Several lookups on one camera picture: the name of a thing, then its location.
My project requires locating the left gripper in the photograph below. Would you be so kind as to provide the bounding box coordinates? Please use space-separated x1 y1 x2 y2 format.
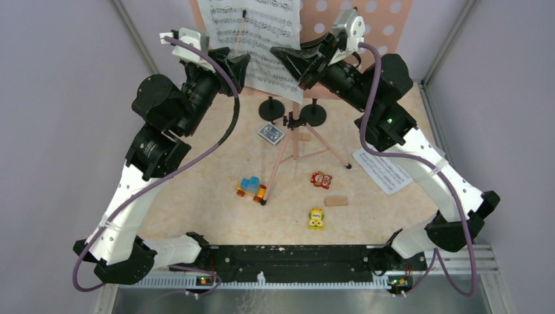
177 46 251 137

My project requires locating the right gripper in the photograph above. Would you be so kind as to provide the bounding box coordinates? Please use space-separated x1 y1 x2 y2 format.
269 34 374 114

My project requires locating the pink music stand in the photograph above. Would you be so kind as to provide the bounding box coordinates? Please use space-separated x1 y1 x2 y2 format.
188 0 414 206

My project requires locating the sheet music page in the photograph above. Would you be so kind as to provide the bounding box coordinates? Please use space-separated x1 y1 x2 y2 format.
197 0 303 103
352 148 413 196

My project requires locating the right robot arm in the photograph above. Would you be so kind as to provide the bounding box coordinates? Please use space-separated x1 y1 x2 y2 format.
270 35 500 270

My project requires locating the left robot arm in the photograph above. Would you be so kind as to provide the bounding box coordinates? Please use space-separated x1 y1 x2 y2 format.
73 47 251 285

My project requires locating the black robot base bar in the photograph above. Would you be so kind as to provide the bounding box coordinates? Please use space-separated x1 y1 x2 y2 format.
194 245 402 283

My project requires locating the right microphone on stand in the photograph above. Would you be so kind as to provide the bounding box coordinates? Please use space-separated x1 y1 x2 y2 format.
300 98 327 127

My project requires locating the microphone on stand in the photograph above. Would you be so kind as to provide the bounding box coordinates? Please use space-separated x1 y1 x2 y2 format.
300 98 327 127
259 96 285 122

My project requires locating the left microphone on stand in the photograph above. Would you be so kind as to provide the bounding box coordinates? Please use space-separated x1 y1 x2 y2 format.
259 96 285 122

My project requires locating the wooden block centre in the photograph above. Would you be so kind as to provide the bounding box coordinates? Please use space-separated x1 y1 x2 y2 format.
298 133 312 142

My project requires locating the blue playing card deck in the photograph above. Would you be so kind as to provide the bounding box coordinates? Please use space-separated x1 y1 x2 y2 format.
258 122 285 146

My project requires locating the red owl toy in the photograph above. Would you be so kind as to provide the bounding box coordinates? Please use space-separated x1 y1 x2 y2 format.
310 171 333 190

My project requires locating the toy block car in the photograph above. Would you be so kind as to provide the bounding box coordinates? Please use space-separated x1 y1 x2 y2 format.
236 176 267 205

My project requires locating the wooden block near owl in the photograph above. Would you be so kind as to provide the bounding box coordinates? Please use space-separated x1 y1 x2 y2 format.
324 197 349 207

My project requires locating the yellow owl toy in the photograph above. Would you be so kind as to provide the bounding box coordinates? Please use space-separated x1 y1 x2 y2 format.
308 208 325 230

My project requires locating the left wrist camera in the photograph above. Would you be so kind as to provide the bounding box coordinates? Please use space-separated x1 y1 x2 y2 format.
159 27 213 71

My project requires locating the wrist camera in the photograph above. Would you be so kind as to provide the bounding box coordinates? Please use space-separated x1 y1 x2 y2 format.
159 27 213 71
328 9 365 65

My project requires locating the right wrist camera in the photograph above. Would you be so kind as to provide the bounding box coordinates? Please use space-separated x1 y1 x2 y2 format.
328 9 365 65

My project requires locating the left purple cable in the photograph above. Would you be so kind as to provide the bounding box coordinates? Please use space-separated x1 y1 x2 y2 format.
71 36 241 300

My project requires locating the purple cable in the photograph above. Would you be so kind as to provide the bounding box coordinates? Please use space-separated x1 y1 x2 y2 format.
71 36 241 300
358 42 478 298

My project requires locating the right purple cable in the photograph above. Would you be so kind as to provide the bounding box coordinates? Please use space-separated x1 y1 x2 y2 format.
358 42 478 298

